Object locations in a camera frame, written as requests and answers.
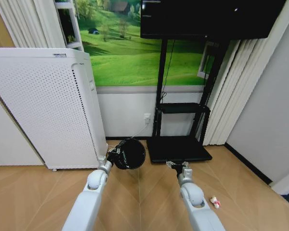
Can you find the white perforated air purifier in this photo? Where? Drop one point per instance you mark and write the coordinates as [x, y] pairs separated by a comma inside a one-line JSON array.
[[45, 103]]

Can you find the white window frame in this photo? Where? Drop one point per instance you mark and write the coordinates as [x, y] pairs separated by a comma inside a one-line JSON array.
[[204, 62]]

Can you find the black television floor stand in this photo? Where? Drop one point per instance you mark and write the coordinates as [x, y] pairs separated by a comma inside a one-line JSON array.
[[180, 149]]

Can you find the white pleated curtain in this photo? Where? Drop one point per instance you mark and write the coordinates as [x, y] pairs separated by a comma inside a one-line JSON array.
[[26, 21], [228, 96]]

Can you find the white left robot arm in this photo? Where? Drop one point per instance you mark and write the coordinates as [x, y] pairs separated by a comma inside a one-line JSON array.
[[86, 207]]

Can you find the white wall socket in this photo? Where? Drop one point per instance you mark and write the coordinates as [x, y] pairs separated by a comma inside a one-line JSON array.
[[147, 118]]

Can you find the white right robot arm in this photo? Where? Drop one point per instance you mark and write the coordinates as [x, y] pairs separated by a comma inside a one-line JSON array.
[[200, 211]]

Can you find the crumpled white red paper garbage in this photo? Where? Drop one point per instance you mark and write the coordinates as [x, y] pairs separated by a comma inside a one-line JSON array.
[[215, 201]]

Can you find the black television screen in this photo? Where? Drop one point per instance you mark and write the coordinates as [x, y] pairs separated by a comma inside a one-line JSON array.
[[207, 16]]

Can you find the white shelf frame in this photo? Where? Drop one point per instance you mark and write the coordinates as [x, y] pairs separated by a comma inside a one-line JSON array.
[[71, 26]]

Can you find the green meadow landscape poster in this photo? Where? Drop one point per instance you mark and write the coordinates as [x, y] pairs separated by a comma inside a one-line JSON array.
[[125, 53]]

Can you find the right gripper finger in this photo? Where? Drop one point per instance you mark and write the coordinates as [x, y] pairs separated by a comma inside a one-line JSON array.
[[185, 164], [170, 164]]

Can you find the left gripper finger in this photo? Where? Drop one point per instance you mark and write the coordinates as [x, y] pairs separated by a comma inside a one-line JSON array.
[[124, 158], [119, 146]]

